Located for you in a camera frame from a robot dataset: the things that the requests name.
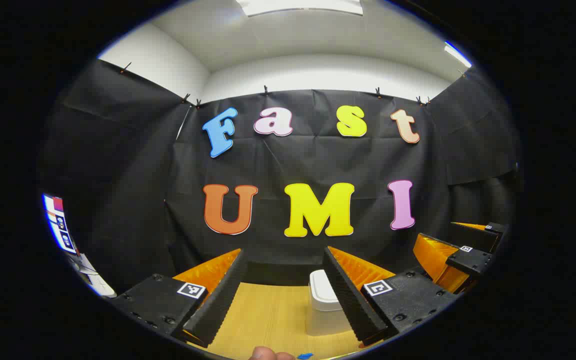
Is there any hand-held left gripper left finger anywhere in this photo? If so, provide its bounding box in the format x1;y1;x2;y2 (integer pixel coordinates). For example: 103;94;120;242
109;248;249;349

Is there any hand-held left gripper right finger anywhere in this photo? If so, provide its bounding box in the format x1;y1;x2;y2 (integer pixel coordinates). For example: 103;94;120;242
322;246;461;348

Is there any white desktop garbage bin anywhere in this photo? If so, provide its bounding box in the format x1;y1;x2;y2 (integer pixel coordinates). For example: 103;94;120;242
305;269;354;337

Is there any white side table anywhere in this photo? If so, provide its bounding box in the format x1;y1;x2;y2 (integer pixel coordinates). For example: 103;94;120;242
70;252;117;299

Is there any black backdrop cloth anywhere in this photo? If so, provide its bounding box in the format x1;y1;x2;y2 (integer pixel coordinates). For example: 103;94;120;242
38;57;524;296

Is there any large ceiling light panel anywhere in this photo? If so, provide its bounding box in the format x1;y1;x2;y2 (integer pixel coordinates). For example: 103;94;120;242
235;0;364;17

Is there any wall poster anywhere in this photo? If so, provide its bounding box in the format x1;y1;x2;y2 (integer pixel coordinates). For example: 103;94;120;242
43;194;78;255

